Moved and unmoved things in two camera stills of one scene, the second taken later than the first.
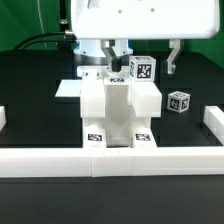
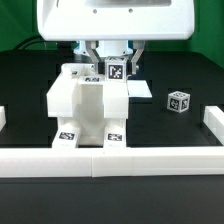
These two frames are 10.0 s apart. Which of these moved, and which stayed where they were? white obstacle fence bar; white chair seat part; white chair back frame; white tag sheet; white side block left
Moved: white tag sheet; white chair seat part; white chair back frame
Stayed: white obstacle fence bar; white side block left
